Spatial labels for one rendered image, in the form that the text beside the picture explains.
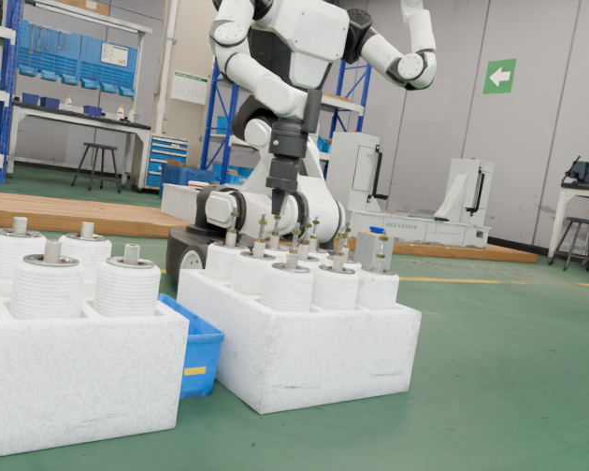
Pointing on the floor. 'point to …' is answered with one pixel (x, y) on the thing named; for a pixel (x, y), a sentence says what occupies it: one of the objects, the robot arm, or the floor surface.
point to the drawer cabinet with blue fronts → (156, 153)
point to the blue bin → (197, 351)
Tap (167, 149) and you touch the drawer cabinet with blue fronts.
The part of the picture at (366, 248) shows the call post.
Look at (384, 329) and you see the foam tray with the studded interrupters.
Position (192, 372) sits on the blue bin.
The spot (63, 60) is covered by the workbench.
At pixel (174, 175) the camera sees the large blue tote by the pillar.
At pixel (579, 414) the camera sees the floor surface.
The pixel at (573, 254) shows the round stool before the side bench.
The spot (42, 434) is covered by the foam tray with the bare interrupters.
